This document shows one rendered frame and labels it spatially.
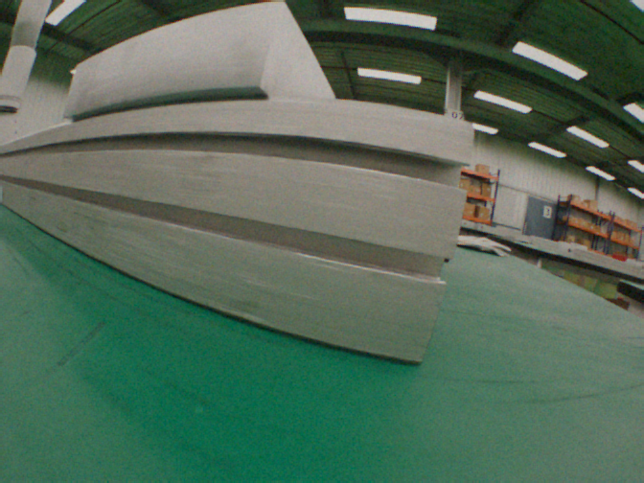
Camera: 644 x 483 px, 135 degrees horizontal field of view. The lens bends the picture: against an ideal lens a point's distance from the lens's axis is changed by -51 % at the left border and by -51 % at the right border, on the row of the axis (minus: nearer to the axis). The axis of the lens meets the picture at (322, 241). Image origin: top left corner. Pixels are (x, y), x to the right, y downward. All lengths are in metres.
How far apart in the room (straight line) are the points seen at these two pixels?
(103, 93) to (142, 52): 0.03
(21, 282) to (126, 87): 0.10
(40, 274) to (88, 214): 0.05
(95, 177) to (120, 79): 0.05
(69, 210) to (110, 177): 0.06
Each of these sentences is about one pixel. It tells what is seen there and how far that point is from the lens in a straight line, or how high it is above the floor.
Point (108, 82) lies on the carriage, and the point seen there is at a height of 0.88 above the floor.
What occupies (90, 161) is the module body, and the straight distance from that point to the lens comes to 0.18.
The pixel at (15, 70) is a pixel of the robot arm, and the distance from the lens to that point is 0.84.
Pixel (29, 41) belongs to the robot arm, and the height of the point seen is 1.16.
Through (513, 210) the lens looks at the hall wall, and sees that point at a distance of 11.97.
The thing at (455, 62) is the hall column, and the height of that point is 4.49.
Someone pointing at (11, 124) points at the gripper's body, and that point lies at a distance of 0.84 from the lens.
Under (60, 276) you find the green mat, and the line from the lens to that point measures 0.16.
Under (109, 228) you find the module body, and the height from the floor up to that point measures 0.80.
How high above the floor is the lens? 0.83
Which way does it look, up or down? 10 degrees down
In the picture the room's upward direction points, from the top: 10 degrees clockwise
